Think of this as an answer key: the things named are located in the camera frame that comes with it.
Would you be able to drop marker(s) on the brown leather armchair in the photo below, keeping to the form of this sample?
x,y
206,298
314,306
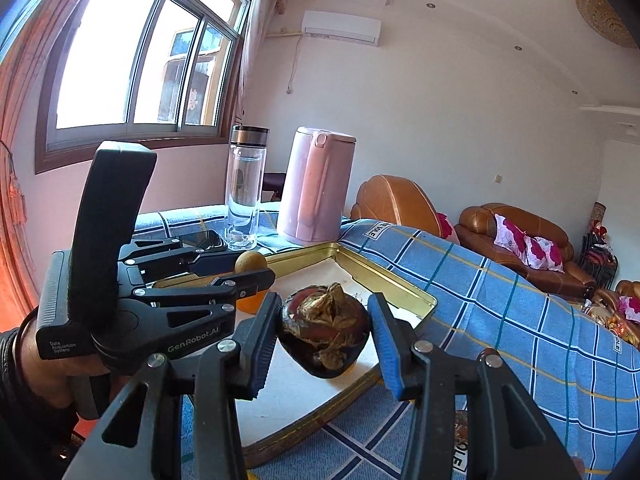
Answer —
x,y
607,295
395,205

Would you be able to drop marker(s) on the blue plaid tablecloth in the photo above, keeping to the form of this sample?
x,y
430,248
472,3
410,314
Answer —
x,y
500,310

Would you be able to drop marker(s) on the black smartphone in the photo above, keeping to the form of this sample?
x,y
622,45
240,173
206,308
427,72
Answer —
x,y
200,240

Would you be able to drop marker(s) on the pink electric kettle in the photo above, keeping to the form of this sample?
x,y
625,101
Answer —
x,y
312,190

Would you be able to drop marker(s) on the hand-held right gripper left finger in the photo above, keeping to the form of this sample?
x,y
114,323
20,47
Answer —
x,y
262,345

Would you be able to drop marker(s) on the brown framed sliding window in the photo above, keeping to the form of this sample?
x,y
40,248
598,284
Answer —
x,y
125,60

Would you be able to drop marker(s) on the dark stool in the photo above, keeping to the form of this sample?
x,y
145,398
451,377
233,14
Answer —
x,y
272,185

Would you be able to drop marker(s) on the coffee table with snacks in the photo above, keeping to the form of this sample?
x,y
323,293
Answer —
x,y
607,322

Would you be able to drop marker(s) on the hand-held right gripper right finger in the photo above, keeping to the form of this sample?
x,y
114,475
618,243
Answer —
x,y
387,350

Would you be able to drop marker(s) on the dark mangosteen with golden calyx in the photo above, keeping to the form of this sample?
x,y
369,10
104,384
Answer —
x,y
305,332

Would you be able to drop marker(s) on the white air conditioner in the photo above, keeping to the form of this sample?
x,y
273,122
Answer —
x,y
340,27

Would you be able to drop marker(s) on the large orange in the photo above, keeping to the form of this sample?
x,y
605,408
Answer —
x,y
248,304

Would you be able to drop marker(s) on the gold metal tin tray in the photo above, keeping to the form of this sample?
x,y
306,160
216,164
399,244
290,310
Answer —
x,y
320,272

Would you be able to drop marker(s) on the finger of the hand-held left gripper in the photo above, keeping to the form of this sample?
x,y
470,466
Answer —
x,y
210,264
250,282

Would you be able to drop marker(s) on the clear glass water bottle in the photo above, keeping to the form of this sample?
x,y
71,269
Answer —
x,y
245,195

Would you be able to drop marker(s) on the beige lace curtain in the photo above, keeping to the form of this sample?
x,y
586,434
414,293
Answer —
x,y
262,25

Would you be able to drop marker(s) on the brown leather sofa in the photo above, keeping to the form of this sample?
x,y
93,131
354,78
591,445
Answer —
x,y
475,220

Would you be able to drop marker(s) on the person's left hand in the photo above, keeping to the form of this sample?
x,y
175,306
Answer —
x,y
50,377

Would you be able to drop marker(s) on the orange curtain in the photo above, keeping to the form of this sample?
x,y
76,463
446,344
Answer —
x,y
12,135

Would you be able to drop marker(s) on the dry brown mangosteen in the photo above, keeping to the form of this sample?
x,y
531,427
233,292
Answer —
x,y
461,427

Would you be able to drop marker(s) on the round ceiling lamp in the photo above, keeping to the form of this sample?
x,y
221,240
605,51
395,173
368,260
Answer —
x,y
602,12

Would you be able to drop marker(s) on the small tan longan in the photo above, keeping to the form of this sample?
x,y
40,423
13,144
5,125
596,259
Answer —
x,y
250,261

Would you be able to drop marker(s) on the stacked dark chairs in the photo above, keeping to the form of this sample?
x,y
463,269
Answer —
x,y
597,262

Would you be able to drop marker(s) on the floral pink pillow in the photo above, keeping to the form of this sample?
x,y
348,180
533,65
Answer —
x,y
510,235
630,307
542,255
446,225

